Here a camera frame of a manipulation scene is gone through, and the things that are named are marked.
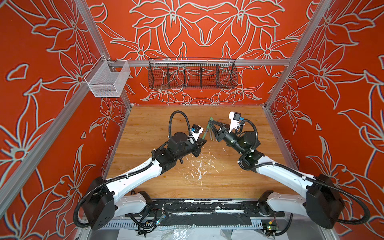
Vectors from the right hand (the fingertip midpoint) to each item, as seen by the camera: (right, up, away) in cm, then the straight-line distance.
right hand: (207, 123), depth 66 cm
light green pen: (+2, -5, 0) cm, 6 cm away
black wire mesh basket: (-6, +32, +32) cm, 46 cm away
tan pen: (+3, -6, 0) cm, 7 cm away
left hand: (0, -8, +7) cm, 10 cm away
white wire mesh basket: (-61, +28, +28) cm, 73 cm away
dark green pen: (-1, -7, +5) cm, 9 cm away
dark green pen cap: (+2, +2, +1) cm, 3 cm away
